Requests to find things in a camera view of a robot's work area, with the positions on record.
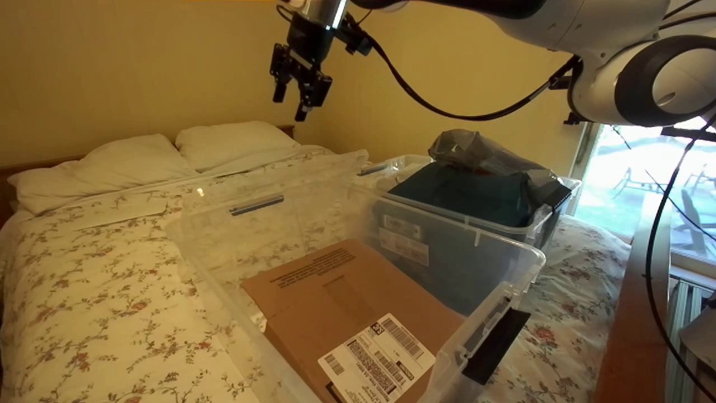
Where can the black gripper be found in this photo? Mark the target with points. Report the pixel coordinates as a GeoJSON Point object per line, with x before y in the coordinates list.
{"type": "Point", "coordinates": [300, 57]}

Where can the wooden bed footboard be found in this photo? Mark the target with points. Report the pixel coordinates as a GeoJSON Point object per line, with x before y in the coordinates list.
{"type": "Point", "coordinates": [634, 365]}

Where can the clear tote with clothes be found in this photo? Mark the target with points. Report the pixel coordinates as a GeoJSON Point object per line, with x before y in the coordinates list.
{"type": "Point", "coordinates": [461, 260]}

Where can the right white pillow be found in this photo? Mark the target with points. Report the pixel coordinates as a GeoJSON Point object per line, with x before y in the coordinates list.
{"type": "Point", "coordinates": [208, 145]}

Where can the left white pillow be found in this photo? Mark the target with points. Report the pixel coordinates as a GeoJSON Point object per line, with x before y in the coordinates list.
{"type": "Point", "coordinates": [112, 166]}

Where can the floral bed cover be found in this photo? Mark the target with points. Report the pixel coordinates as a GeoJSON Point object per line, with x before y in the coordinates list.
{"type": "Point", "coordinates": [99, 303]}

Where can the brown cardboard box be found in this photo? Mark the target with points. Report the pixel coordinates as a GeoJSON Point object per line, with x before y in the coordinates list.
{"type": "Point", "coordinates": [351, 326]}

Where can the white pillow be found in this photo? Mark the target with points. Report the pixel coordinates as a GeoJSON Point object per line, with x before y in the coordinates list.
{"type": "Point", "coordinates": [208, 145]}
{"type": "Point", "coordinates": [112, 166]}

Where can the clear tote with cardboard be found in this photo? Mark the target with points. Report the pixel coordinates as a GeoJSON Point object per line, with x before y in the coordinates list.
{"type": "Point", "coordinates": [460, 375]}

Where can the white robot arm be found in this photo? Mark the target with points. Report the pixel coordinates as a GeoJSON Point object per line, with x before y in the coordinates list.
{"type": "Point", "coordinates": [630, 60]}

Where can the grey plastic shopping bag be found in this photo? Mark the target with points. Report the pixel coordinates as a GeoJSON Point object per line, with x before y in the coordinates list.
{"type": "Point", "coordinates": [469, 152]}

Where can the clear plastic tote lid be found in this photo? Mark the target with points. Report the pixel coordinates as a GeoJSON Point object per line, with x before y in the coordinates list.
{"type": "Point", "coordinates": [286, 207]}

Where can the dark green cloth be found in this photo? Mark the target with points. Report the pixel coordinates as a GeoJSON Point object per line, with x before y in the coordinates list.
{"type": "Point", "coordinates": [509, 199]}

